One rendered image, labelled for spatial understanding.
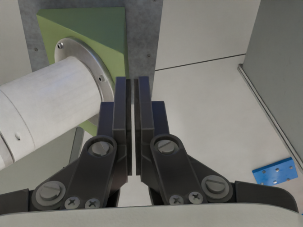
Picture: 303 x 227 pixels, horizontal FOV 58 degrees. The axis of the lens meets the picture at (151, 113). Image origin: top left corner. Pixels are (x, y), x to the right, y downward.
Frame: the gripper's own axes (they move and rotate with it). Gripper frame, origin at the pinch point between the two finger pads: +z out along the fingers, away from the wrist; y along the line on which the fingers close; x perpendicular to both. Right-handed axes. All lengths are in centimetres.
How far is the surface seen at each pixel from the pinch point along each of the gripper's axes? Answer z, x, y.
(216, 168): 143, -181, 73
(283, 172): 140, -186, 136
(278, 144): 143, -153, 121
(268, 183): 140, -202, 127
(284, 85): 92, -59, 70
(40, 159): 113, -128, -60
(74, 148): 121, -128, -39
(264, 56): 116, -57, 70
